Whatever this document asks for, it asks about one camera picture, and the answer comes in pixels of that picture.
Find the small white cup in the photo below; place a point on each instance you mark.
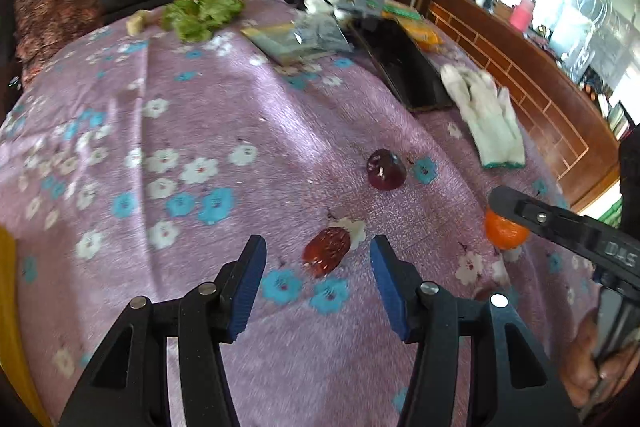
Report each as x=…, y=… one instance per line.
x=315, y=4

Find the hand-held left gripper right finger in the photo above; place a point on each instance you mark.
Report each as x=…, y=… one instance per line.
x=390, y=287

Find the person's right hand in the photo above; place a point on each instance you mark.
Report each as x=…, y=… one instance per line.
x=577, y=367

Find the green lettuce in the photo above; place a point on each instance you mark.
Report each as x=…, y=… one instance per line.
x=202, y=13

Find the brown patterned cushion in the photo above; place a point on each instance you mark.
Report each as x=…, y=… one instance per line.
x=50, y=7

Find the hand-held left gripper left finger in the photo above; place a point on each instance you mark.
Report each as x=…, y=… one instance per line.
x=247, y=287

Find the yellow packet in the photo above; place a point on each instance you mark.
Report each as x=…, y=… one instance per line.
x=7, y=307

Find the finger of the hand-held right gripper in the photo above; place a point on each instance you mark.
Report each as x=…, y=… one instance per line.
x=530, y=213

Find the orange snack packet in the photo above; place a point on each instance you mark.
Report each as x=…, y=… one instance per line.
x=425, y=34

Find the black smartphone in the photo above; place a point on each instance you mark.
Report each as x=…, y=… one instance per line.
x=400, y=62

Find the white knitted glove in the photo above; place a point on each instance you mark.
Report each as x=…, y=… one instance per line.
x=487, y=122

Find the pale stalk stub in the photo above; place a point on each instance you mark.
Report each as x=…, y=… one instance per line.
x=136, y=23

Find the green packet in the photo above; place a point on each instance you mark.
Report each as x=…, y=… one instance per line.
x=400, y=11

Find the purple floral tablecloth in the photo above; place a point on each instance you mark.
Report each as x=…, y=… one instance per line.
x=200, y=132

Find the large dark red plum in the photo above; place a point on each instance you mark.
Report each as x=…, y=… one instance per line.
x=325, y=251

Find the clear plastic bag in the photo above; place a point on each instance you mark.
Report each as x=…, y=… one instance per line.
x=300, y=38

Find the brown wooden cabinet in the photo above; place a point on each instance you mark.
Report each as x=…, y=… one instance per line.
x=525, y=72

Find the pink bottle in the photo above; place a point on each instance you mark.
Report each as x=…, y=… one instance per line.
x=522, y=13

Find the small round dark plum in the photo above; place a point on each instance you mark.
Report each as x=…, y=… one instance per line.
x=386, y=171

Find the plain mandarin orange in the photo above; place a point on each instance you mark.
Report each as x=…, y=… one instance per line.
x=502, y=237

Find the green plastic object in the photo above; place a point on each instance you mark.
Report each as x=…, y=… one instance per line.
x=611, y=212

